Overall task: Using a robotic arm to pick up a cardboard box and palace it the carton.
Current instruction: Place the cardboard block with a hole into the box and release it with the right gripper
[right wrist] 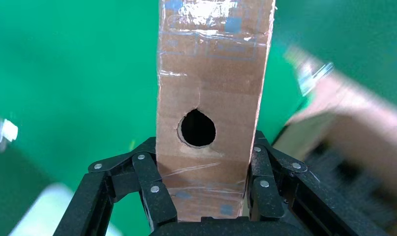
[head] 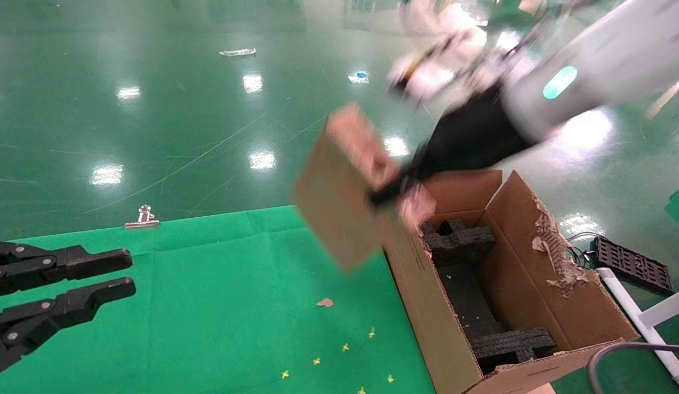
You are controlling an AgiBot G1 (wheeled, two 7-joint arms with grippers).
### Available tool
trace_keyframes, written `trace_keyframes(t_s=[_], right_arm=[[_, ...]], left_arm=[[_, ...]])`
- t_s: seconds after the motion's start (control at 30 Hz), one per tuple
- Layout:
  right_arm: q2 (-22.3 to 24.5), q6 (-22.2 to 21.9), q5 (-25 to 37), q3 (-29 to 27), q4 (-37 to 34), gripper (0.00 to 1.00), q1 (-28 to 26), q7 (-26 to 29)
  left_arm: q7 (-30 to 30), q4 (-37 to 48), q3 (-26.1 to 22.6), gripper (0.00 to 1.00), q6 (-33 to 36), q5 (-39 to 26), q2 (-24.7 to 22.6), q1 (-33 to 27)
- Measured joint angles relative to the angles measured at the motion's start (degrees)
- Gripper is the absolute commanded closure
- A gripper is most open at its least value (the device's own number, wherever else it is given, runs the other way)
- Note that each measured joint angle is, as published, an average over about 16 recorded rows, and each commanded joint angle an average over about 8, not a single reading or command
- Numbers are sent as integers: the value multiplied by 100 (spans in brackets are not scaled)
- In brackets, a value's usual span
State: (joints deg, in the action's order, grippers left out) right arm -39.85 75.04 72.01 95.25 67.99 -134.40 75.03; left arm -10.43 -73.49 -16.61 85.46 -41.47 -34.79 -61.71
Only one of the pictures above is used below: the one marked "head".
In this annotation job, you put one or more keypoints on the green table cloth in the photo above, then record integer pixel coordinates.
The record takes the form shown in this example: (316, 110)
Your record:
(208, 306)

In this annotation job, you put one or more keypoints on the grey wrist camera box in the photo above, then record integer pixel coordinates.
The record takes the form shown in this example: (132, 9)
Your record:
(438, 71)

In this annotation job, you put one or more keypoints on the black foam bottom sheet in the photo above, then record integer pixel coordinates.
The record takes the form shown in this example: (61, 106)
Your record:
(468, 301)

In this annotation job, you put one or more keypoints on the silver binder clip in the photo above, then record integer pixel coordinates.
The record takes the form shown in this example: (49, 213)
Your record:
(145, 221)

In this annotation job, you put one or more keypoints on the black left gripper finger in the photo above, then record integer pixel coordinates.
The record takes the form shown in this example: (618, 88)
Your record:
(98, 261)
(71, 306)

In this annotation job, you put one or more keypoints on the large open cardboard carton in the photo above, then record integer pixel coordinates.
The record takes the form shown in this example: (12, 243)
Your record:
(569, 306)

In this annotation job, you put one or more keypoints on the brown paper scrap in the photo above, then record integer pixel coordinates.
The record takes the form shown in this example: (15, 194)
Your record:
(324, 302)

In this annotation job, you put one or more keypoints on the brown wooden block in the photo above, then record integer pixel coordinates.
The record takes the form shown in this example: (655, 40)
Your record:
(339, 219)

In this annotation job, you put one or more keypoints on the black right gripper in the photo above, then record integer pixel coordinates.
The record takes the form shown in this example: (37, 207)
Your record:
(471, 137)

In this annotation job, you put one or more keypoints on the white pipe frame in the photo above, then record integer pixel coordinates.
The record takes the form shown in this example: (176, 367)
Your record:
(668, 309)

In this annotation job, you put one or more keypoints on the blue floor litter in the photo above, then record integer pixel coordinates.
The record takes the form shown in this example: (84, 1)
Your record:
(362, 75)

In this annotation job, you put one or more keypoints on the black plastic grid crate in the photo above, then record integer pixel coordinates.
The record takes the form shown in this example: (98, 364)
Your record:
(635, 265)

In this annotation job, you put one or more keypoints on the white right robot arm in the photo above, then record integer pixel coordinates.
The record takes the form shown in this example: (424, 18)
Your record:
(602, 65)

